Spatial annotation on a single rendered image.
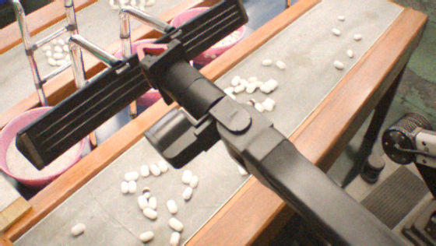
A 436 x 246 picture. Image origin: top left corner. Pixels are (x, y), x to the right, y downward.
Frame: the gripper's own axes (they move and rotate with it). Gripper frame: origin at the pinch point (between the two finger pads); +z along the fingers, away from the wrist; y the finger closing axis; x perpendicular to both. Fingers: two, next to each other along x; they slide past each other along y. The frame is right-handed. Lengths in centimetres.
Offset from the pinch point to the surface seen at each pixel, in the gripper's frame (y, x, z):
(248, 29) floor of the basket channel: 74, 54, 47
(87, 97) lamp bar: 5.9, -12.1, 5.3
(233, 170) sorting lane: 50, 5, -4
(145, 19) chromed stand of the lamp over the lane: 11.2, 8.4, 18.0
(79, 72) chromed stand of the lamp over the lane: 15.3, -9.4, 22.9
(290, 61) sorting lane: 65, 48, 18
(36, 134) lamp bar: 2.0, -23.2, 3.0
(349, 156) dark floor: 151, 70, 6
